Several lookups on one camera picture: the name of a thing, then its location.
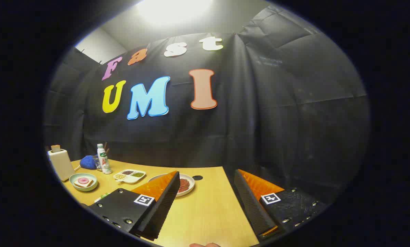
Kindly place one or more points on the black backdrop cloth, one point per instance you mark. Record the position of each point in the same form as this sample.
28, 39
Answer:
260, 120

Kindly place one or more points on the pale green round plate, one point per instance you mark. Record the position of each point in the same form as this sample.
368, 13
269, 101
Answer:
85, 188

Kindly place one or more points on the white milk bottle green cap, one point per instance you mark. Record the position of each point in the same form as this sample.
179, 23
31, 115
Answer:
104, 161

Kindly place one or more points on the pink ham slice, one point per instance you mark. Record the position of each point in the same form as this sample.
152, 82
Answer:
83, 180

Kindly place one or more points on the toasted bread slice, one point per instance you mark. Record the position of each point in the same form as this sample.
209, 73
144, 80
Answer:
56, 148

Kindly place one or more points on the white toaster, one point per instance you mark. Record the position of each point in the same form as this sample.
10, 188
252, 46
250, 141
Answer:
62, 166

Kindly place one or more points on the white divided dish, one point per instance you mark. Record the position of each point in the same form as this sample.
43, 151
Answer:
129, 179

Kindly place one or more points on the bread slice with crust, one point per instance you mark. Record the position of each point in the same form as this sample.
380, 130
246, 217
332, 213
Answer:
79, 185

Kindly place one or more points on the red meat chunk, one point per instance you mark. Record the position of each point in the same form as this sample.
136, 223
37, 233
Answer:
183, 186

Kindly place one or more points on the pile of yellow soybeans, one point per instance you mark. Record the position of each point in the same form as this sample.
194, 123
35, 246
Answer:
120, 176

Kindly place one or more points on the white round bowl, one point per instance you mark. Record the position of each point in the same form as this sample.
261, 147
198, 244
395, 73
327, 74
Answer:
191, 181

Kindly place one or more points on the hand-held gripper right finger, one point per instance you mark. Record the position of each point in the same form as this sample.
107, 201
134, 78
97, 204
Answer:
251, 206

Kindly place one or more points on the brown wooden chopstick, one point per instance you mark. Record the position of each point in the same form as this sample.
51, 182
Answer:
106, 145

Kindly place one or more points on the pile of green beans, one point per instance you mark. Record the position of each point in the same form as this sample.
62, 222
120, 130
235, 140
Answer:
138, 174

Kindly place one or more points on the pile of dark beans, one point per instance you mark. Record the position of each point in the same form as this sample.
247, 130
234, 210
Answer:
128, 172

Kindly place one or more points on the blue fluffy cloth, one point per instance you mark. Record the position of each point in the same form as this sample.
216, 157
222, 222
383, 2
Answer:
87, 162

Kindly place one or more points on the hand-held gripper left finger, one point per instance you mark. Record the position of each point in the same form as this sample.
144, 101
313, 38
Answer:
162, 209

